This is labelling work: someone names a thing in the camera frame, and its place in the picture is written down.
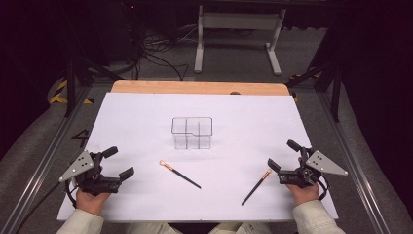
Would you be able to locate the person's right hand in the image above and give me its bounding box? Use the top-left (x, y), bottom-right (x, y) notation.
top-left (285, 157), bottom-right (319, 207)

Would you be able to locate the grey metal stand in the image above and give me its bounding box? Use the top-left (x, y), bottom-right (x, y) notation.
top-left (193, 4), bottom-right (287, 77)

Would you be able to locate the wooden table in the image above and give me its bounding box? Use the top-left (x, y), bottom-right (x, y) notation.
top-left (110, 80), bottom-right (291, 97)

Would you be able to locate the person's left hand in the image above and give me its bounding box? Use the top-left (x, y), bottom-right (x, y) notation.
top-left (75, 187), bottom-right (111, 217)

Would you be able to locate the aluminium floor rail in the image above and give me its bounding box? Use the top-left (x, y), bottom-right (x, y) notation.
top-left (316, 92), bottom-right (391, 234)
top-left (0, 86), bottom-right (94, 234)

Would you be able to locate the tangle of floor cables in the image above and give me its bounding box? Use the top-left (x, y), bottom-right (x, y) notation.
top-left (135, 23), bottom-right (200, 82)

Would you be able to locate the hand-held gripper cable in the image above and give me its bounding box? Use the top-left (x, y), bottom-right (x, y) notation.
top-left (14, 179), bottom-right (79, 234)
top-left (316, 176), bottom-right (330, 202)

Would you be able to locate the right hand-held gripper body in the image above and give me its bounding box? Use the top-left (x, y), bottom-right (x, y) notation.
top-left (277, 146), bottom-right (350, 189)

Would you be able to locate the clear plastic divided container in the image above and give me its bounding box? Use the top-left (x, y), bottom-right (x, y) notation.
top-left (170, 116), bottom-right (214, 151)

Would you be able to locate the left hand-held gripper cable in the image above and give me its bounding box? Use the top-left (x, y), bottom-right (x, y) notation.
top-left (14, 179), bottom-right (79, 234)

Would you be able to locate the dark equipment cabinet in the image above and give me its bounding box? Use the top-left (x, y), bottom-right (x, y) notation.
top-left (106, 0), bottom-right (178, 62)

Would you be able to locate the yellow black floor tape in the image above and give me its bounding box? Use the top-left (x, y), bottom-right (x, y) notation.
top-left (48, 79), bottom-right (95, 105)

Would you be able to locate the right hand-held gripper cable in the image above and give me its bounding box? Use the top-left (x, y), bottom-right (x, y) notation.
top-left (316, 176), bottom-right (330, 202)

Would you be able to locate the person's right leg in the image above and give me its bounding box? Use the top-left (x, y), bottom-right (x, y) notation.
top-left (208, 222), bottom-right (274, 234)

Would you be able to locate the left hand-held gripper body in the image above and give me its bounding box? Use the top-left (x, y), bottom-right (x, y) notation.
top-left (58, 149), bottom-right (124, 197)

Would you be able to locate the white table sheet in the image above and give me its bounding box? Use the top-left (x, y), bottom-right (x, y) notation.
top-left (56, 92), bottom-right (339, 224)

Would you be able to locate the black tripod stand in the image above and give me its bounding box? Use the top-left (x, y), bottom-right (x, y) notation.
top-left (285, 61), bottom-right (344, 123)
top-left (62, 55), bottom-right (125, 119)

